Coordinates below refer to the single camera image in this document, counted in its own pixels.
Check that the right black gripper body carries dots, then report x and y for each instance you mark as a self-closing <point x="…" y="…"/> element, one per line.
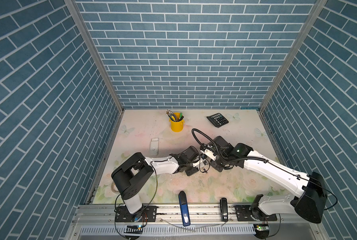
<point x="218" y="163"/>

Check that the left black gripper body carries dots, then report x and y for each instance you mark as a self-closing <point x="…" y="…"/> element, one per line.
<point x="190" y="169"/>

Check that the white remote control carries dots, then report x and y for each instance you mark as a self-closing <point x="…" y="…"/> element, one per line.
<point x="153" y="147"/>

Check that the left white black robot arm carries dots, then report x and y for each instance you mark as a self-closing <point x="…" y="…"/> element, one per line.
<point x="130" y="177"/>

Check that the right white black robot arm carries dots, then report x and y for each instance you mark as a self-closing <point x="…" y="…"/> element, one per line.
<point x="306" y="196"/>

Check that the yellow metal pen cup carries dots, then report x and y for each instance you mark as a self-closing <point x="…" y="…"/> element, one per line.
<point x="176" y="126"/>

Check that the black desk calculator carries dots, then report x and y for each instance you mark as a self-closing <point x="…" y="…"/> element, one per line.
<point x="218" y="120"/>

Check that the bundle of pencils in cup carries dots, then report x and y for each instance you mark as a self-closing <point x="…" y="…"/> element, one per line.
<point x="171" y="115"/>

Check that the roll of clear tape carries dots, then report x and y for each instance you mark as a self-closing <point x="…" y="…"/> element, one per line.
<point x="114" y="188"/>

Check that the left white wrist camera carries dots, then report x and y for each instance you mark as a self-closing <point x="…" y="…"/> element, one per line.
<point x="203" y="165"/>

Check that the blue black clamp handle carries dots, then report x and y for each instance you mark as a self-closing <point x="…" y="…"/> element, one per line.
<point x="184" y="209"/>

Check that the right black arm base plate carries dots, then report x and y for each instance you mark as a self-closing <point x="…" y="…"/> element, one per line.
<point x="246" y="213"/>

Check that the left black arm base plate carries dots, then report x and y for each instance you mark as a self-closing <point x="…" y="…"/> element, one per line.
<point x="147" y="215"/>

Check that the aluminium front rail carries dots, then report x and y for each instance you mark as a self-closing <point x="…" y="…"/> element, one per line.
<point x="165" y="213"/>

